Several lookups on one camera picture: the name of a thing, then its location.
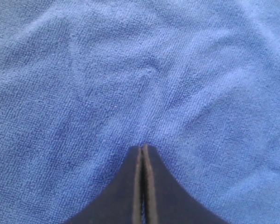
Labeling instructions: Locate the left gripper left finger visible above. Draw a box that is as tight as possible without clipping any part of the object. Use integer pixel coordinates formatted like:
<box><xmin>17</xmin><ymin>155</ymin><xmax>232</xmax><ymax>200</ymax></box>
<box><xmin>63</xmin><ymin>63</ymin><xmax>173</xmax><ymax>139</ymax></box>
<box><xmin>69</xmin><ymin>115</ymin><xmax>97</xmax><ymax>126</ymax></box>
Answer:
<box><xmin>66</xmin><ymin>146</ymin><xmax>142</xmax><ymax>224</ymax></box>

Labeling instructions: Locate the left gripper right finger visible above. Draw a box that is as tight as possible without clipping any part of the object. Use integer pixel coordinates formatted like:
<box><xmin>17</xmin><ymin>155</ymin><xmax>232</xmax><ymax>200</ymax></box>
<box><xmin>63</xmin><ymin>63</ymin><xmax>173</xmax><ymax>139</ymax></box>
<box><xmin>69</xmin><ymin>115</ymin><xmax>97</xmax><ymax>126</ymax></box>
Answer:
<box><xmin>142</xmin><ymin>145</ymin><xmax>227</xmax><ymax>224</ymax></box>

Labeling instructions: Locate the blue microfiber cloth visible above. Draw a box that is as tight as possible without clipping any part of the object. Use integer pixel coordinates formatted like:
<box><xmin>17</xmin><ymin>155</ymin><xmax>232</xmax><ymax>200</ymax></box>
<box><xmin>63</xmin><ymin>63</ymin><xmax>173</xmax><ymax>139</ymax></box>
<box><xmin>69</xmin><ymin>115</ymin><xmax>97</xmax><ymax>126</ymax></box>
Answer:
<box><xmin>0</xmin><ymin>0</ymin><xmax>280</xmax><ymax>224</ymax></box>

